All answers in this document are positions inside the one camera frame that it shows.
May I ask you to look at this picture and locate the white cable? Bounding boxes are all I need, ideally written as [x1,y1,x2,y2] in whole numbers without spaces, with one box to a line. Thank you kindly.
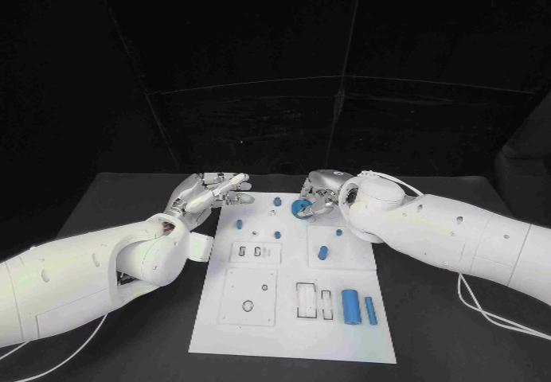
[359,170,426,198]
[456,272,551,341]
[0,313,110,382]

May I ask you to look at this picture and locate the thin blue cylinder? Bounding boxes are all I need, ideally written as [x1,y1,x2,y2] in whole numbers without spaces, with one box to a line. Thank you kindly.
[364,296,380,326]

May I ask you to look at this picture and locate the thick blue cylinder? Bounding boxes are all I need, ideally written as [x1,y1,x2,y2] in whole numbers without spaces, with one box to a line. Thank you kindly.
[341,289,362,326]

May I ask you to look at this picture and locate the blue gear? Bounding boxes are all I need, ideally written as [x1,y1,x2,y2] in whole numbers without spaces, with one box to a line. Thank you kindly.
[290,199,315,220]

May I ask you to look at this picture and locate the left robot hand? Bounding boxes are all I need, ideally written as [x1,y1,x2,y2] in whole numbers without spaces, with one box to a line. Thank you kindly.
[165,171,256,232]

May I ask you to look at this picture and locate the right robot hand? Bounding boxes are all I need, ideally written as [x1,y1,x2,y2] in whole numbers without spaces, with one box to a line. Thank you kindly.
[299,169,362,222]

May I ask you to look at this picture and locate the white task board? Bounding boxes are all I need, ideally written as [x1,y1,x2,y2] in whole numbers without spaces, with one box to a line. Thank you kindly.
[188,191,398,364]

